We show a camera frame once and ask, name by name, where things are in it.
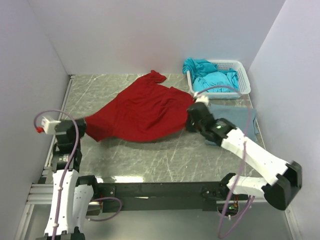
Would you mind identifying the red t shirt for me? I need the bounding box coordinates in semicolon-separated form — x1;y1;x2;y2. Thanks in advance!
84;70;194;142

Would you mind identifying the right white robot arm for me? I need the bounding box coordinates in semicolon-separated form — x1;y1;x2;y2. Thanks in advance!
187;102;303;211

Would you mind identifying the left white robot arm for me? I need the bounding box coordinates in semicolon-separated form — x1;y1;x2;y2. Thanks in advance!
37;117;100;240

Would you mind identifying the folded grey-blue t shirt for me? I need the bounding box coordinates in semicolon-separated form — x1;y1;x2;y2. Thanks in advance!
209;104;259;143

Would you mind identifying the turquoise t shirt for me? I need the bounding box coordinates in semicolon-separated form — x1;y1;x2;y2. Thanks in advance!
182;58;239;93

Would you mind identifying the white plastic basket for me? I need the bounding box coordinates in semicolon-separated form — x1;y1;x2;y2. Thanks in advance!
184;59;251;99

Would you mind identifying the black base beam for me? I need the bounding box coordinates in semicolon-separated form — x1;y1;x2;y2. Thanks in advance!
92;181;229;213

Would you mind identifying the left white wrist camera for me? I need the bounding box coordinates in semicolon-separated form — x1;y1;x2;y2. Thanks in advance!
35;116;61;135

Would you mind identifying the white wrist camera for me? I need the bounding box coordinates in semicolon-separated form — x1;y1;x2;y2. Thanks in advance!
35;116;61;135
193;92;210;106

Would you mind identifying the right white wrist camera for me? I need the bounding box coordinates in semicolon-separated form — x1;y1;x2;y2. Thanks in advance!
193;92;210;106

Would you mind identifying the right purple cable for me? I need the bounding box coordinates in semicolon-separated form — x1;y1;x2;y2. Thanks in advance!
192;84;256;239

